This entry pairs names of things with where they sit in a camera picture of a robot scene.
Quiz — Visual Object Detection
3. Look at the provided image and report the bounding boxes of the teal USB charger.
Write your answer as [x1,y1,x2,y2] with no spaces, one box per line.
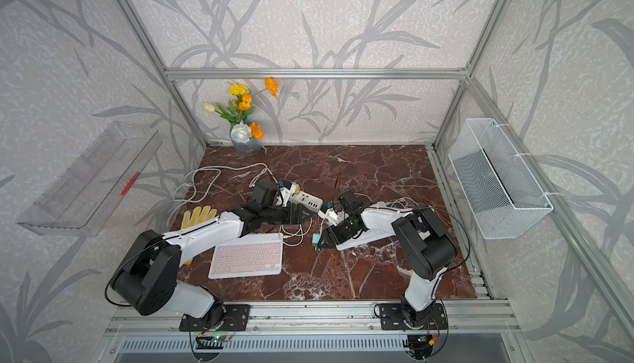
[311,234,321,250]

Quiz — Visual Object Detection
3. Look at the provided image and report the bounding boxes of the white power strip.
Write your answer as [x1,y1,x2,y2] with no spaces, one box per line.
[290,191,323,213]

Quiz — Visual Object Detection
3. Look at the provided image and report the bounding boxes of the white wireless keyboard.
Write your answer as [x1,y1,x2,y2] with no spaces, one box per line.
[336,206,404,251]

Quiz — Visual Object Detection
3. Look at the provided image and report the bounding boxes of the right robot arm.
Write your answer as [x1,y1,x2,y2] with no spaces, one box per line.
[317,191,458,317]

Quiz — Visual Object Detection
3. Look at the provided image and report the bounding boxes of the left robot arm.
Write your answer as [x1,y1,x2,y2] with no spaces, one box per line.
[106,181,324,321]

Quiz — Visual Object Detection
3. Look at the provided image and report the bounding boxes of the yellow work glove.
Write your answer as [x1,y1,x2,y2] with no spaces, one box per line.
[181,205,217,230]

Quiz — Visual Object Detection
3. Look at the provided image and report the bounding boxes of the glass vase with flowers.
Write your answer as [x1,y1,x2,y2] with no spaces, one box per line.
[203,77,279,157]

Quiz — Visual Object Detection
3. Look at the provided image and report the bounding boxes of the red pen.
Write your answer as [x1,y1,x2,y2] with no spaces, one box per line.
[120,172,140,197]

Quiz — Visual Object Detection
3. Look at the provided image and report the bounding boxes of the white pink-keyboard charging cable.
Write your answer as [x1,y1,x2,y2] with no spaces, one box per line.
[278,216,314,247]

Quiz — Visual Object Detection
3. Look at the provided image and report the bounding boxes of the pink wireless keyboard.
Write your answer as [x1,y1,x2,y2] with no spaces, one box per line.
[208,234,284,280]

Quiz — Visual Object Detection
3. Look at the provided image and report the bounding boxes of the grey power strip cable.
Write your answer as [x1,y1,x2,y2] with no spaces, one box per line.
[165,162,273,225]

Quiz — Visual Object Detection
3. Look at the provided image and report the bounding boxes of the aluminium front rail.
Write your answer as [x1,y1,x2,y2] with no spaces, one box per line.
[105,300,521,337]

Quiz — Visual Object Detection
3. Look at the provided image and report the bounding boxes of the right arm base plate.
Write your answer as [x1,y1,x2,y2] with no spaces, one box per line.
[375,301,448,331]

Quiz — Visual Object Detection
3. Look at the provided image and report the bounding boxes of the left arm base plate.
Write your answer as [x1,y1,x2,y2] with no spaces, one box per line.
[178,304,251,333]

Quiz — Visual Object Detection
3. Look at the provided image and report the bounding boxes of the white wire mesh basket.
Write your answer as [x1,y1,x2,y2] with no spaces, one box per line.
[448,118,553,240]

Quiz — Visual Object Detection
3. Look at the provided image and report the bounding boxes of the clear plastic wall shelf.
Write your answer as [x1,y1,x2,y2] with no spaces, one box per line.
[17,122,163,237]

